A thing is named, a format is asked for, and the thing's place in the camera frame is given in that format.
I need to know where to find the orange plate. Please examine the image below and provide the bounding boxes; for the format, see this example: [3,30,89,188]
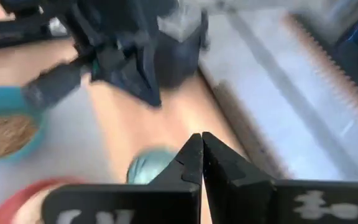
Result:
[0,176,86,224]

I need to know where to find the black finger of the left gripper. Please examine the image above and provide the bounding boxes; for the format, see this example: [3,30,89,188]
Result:
[91,49,163,107]

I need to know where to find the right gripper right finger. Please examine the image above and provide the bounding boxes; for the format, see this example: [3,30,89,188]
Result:
[202,131,358,224]

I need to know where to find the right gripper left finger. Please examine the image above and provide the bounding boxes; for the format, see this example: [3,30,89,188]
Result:
[42,133,204,224]

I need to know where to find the teal transparent tumbler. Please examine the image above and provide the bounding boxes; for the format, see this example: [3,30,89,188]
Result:
[126,147,180,185]

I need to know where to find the ring cereal heap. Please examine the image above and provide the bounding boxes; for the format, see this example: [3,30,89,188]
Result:
[0,114,39,159]

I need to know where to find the grey woven placemat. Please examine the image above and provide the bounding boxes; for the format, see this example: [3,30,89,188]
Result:
[0,86,130,224]

